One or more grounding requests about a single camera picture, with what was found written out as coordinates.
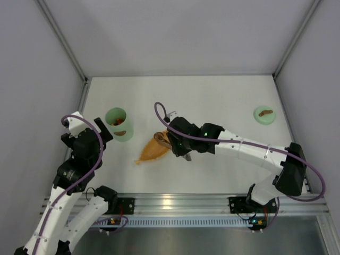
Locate black left base bracket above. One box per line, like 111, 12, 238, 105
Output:
117, 197, 135, 215

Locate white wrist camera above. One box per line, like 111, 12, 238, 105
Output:
164, 111, 177, 123
62, 117, 89, 137

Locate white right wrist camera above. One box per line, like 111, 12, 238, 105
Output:
164, 111, 177, 123

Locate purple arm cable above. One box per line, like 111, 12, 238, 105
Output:
31, 114, 104, 253
154, 101, 326, 201

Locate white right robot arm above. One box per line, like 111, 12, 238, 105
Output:
167, 117, 307, 208

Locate aluminium frame post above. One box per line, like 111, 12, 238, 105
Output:
34, 0, 88, 84
272, 0, 323, 81

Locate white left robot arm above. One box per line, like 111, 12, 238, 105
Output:
15, 112, 118, 254

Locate green cylindrical container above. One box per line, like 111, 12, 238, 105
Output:
105, 107, 134, 142

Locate black base bracket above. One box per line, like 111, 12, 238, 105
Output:
117, 197, 135, 215
228, 196, 252, 214

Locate right aluminium frame post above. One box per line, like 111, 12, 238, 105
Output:
272, 0, 323, 81

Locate green container lid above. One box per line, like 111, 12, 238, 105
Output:
253, 106, 276, 125

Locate left aluminium frame post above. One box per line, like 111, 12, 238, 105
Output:
34, 0, 88, 84

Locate woven fish-shaped basket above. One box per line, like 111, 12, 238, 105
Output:
134, 136, 170, 165

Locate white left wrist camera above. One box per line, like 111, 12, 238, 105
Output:
62, 117, 89, 137

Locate slotted cable duct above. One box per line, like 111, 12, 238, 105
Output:
91, 216, 265, 228

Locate black right base bracket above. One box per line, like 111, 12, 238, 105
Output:
228, 196, 252, 214

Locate orange carrot food piece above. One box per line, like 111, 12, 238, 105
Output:
111, 118, 124, 126

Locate metal tongs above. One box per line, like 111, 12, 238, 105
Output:
154, 131, 192, 162

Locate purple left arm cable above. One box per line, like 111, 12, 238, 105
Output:
31, 114, 104, 253

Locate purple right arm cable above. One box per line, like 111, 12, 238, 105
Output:
154, 101, 326, 201

